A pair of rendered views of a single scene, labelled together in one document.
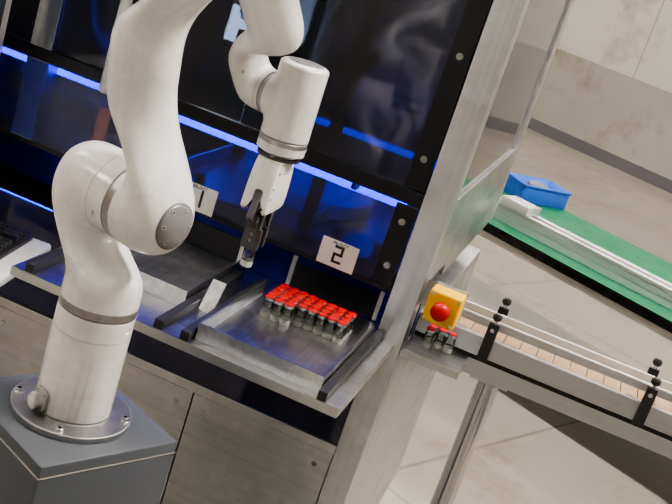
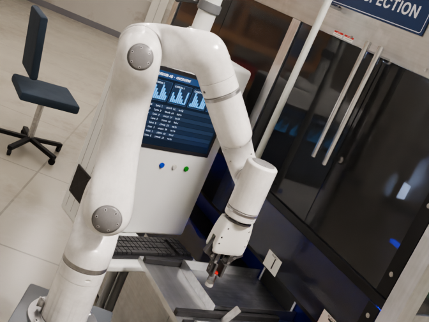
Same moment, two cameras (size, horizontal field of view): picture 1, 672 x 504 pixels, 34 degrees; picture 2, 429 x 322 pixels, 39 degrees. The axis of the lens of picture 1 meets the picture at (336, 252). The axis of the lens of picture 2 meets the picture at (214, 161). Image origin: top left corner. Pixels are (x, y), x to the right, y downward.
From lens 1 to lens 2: 1.03 m
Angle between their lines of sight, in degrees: 42
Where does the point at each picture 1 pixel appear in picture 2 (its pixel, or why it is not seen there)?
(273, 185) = (221, 234)
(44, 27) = not seen: hidden behind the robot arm
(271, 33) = (219, 130)
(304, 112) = (248, 191)
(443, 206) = (394, 312)
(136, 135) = (100, 159)
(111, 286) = (80, 247)
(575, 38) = not seen: outside the picture
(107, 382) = (69, 306)
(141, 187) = (91, 188)
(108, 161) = not seen: hidden behind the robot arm
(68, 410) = (47, 314)
